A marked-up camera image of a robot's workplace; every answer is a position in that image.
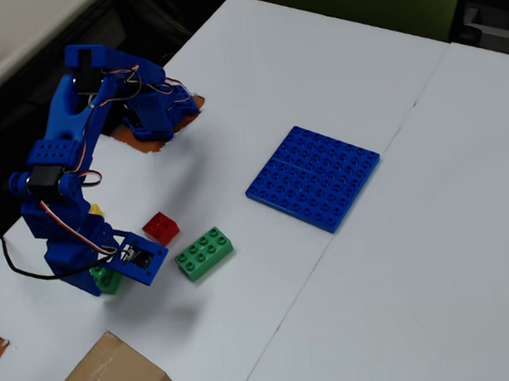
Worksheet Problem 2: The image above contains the green 2x4 block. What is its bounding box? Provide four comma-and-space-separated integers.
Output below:
171, 225, 237, 285

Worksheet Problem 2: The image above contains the white foam board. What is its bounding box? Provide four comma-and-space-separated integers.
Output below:
202, 36, 509, 381
0, 0, 480, 381

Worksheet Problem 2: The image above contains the black chair base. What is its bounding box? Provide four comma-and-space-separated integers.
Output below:
447, 0, 509, 65

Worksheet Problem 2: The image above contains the green 2x2 block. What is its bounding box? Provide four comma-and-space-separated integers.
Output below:
88, 263, 125, 298

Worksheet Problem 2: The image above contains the blue gripper camera mount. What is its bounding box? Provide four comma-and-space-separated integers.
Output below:
103, 226, 172, 290

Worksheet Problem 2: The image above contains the red 2x2 block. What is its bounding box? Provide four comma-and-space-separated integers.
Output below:
139, 210, 183, 250

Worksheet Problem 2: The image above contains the blue 8x8 plate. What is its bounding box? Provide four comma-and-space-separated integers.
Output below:
239, 118, 387, 242

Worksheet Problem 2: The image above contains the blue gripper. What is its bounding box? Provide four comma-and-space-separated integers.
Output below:
18, 191, 123, 304

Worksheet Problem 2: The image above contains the white background table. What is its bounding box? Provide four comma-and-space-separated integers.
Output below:
0, 0, 120, 116

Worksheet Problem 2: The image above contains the red white servo wire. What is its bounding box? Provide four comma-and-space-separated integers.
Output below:
40, 194, 119, 262

